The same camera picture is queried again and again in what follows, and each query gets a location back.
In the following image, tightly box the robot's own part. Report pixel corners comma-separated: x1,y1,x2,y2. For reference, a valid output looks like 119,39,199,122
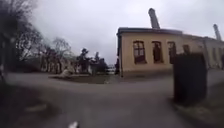
68,121,79,128

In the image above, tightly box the tall chimney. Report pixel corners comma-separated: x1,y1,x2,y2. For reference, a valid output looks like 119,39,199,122
148,7,161,30
213,23,223,42

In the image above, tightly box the dark container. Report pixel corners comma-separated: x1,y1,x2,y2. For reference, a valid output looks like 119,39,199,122
172,53,208,106

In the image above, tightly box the grass island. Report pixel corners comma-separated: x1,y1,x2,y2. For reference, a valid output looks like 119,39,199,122
48,73,111,85

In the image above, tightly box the pale building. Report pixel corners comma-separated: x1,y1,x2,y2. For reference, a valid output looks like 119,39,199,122
201,36,224,70

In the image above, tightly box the grey asphalt road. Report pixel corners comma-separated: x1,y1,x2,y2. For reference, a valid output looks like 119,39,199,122
0,68,224,128

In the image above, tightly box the group of dark trees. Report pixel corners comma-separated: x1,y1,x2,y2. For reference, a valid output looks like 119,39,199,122
76,48,109,75

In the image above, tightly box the yellow building with dark windows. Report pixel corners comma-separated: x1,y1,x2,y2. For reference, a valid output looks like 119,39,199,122
115,27,209,78

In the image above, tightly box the group of bare trees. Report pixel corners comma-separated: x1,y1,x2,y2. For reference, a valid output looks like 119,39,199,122
0,0,73,74

